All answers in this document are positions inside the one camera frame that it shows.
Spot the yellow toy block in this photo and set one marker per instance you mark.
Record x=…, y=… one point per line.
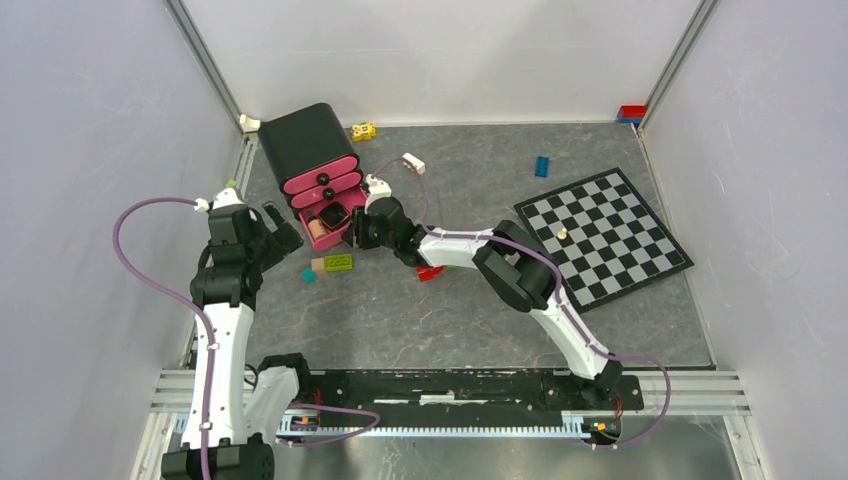
x=363, y=131

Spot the red blue corner blocks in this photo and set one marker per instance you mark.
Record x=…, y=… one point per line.
x=631, y=114

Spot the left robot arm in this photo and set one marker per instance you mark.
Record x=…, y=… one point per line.
x=229, y=435

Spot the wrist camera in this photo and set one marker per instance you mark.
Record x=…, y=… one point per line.
x=227, y=197
x=376, y=189

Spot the black white chessboard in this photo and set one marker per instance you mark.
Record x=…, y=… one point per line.
x=616, y=244

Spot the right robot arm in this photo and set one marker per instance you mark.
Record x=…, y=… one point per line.
x=514, y=265

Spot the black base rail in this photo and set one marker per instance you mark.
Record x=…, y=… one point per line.
x=457, y=400

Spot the black pink drawer organizer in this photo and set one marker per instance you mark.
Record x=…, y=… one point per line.
x=314, y=163

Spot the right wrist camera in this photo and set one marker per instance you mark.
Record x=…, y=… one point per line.
x=376, y=189

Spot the teal cube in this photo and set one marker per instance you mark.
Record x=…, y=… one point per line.
x=309, y=276

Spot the white lego brick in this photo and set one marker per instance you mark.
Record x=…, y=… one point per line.
x=414, y=163

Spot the wooden cube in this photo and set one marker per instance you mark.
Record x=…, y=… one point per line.
x=319, y=266

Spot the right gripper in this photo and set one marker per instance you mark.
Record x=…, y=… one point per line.
x=355, y=232

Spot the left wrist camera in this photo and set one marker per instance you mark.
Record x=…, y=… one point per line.
x=227, y=197

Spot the foundation bottle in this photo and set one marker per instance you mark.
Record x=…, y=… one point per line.
x=315, y=226

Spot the green lego brick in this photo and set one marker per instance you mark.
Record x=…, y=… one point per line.
x=338, y=262

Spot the blue lego brick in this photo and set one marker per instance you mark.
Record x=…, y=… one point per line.
x=542, y=165

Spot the white toy block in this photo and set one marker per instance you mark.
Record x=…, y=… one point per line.
x=248, y=125

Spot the red D-shaped toy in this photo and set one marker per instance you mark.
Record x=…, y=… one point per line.
x=426, y=274

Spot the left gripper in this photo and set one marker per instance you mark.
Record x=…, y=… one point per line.
x=283, y=239

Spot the black compact case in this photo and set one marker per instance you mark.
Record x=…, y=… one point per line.
x=334, y=216

